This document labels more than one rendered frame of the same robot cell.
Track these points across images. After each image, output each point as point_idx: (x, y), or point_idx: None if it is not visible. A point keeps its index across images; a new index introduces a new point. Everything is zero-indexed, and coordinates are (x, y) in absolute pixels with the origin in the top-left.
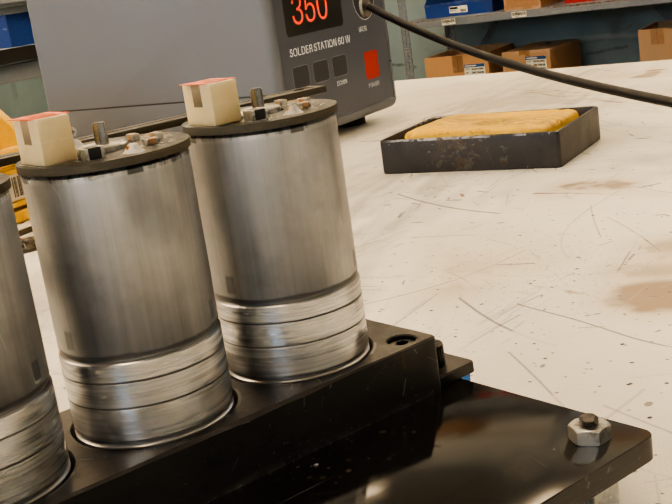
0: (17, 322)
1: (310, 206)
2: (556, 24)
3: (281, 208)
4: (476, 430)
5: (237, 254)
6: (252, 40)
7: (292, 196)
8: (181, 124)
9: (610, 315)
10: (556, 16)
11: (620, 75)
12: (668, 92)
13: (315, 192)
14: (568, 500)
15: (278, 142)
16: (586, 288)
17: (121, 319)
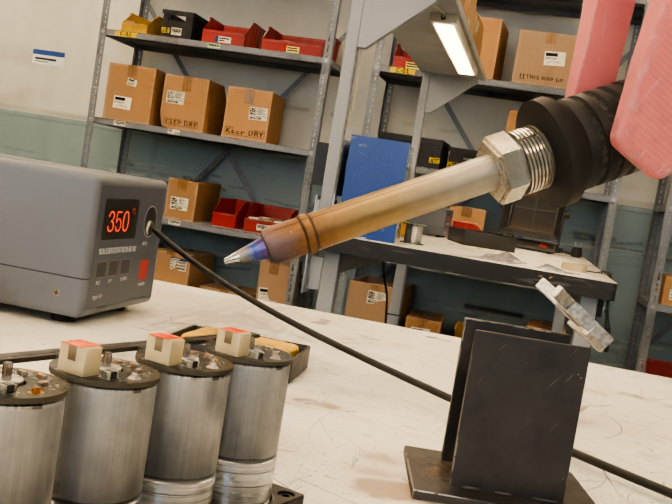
0: (146, 452)
1: (273, 411)
2: (200, 237)
3: (260, 409)
4: None
5: (226, 429)
6: (75, 235)
7: (266, 404)
8: (195, 344)
9: (357, 496)
10: (201, 231)
11: (302, 317)
12: (340, 341)
13: (277, 404)
14: None
15: (269, 373)
16: (336, 476)
17: (183, 458)
